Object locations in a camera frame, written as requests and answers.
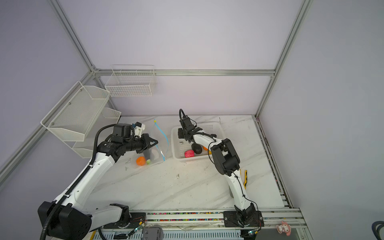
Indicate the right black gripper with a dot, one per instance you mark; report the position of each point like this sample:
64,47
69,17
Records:
180,131

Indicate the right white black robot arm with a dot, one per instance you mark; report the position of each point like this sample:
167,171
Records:
227,162

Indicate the dark purple toy eggplant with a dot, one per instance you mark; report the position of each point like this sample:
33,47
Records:
147,155

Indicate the pink toy dragon fruit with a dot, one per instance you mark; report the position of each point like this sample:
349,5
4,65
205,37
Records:
189,154

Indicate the yellow handled pliers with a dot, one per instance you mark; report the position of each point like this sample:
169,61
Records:
243,177

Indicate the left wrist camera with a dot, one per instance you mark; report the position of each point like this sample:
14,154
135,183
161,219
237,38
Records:
123,133

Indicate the grey power adapter box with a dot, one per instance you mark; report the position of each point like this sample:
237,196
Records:
152,233

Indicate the pink plush toy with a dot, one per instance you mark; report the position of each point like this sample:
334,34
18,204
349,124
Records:
284,228

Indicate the white wire wall basket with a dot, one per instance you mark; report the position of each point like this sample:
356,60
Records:
132,81

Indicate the black round toy fruit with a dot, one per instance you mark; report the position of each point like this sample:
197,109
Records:
197,149

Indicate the clear zip top bag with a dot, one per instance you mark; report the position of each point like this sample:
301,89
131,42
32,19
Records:
160,151

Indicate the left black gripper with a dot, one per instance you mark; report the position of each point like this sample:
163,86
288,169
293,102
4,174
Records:
146,144

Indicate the white two-tier mesh shelf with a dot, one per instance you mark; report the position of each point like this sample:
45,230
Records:
78,116

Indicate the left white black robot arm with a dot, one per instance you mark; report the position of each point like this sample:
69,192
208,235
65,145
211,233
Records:
65,217

